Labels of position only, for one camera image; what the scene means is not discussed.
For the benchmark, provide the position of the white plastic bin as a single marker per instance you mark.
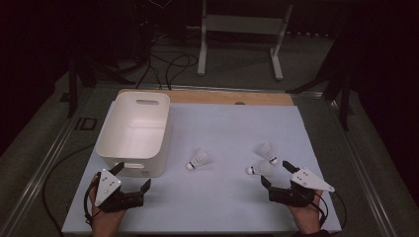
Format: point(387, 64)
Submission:
point(131, 131)

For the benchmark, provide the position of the white shuttlecock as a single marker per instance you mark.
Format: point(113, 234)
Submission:
point(260, 169)
point(266, 151)
point(201, 158)

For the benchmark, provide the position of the person's right hand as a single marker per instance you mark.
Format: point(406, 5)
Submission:
point(308, 219)

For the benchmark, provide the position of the person's left hand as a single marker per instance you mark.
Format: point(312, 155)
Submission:
point(103, 223)

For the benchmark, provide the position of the white table mat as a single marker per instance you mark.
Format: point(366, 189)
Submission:
point(230, 138)

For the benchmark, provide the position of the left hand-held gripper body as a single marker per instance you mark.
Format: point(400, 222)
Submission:
point(107, 187)

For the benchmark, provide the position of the white metal stand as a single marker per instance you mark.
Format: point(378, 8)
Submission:
point(243, 24)

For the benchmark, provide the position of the black stand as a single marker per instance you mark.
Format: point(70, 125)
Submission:
point(72, 89)
point(344, 105)

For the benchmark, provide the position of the metal floor rail frame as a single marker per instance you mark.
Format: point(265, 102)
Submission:
point(51, 154)

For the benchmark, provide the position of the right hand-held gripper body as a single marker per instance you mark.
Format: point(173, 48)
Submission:
point(308, 181)

